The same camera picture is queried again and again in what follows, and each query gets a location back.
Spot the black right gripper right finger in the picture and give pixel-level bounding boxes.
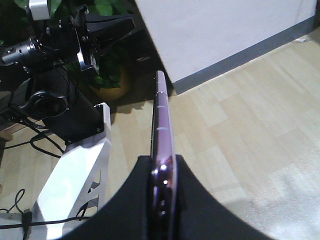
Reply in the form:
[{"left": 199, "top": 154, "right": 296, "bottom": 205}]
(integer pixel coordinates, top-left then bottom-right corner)
[{"left": 174, "top": 154, "right": 271, "bottom": 240}]

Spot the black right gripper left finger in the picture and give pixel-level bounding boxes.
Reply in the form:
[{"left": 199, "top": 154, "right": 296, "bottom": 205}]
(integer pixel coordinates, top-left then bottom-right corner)
[{"left": 61, "top": 155, "right": 151, "bottom": 240}]

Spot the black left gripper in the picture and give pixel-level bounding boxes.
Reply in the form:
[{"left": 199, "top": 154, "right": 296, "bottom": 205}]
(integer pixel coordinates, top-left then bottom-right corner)
[{"left": 46, "top": 4, "right": 135, "bottom": 78}]

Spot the black foldable smartphone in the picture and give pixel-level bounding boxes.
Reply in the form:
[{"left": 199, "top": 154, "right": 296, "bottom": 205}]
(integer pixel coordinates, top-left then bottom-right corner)
[{"left": 150, "top": 70, "right": 178, "bottom": 240}]

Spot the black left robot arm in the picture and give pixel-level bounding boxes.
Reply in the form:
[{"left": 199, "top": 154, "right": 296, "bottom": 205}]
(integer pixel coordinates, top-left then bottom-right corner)
[{"left": 0, "top": 0, "right": 135, "bottom": 144}]

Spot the green plant in yellow pot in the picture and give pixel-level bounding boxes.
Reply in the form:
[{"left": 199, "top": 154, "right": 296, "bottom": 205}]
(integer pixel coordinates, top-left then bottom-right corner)
[{"left": 10, "top": 0, "right": 129, "bottom": 91}]

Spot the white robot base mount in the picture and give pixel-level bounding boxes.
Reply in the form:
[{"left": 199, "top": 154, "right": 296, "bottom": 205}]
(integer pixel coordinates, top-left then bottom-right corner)
[{"left": 29, "top": 103, "right": 112, "bottom": 240}]

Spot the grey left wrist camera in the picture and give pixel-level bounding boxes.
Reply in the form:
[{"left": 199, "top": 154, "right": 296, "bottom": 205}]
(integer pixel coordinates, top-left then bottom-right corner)
[{"left": 28, "top": 0, "right": 51, "bottom": 21}]

